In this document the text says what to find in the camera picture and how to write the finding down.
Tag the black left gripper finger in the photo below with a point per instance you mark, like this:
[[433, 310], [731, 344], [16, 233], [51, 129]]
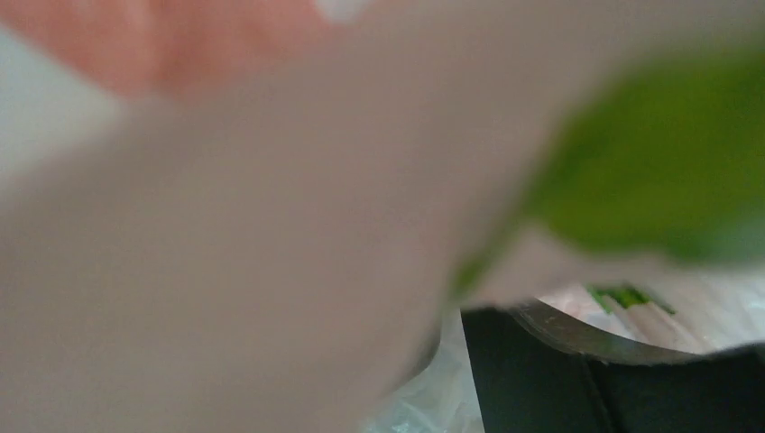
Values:
[[537, 369]]

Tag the green fake fruit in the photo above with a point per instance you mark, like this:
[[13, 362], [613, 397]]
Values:
[[668, 159]]

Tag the pink plastic bag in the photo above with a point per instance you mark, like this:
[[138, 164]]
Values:
[[269, 243]]

